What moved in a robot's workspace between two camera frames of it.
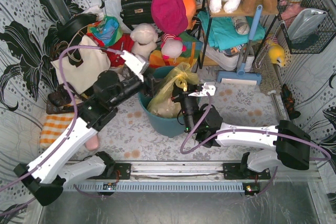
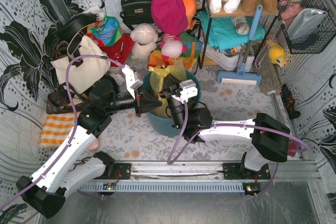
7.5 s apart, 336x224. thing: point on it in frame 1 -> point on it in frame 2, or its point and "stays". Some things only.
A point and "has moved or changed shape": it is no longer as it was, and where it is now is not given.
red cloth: (126, 43) stays
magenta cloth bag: (169, 12) stays
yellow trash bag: (160, 103) has moved or changed shape
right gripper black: (182, 93) -> (169, 94)
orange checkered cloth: (54, 126) stays
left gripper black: (148, 82) -> (138, 102)
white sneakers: (229, 62) stays
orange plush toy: (190, 3) stays
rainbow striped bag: (193, 48) stays
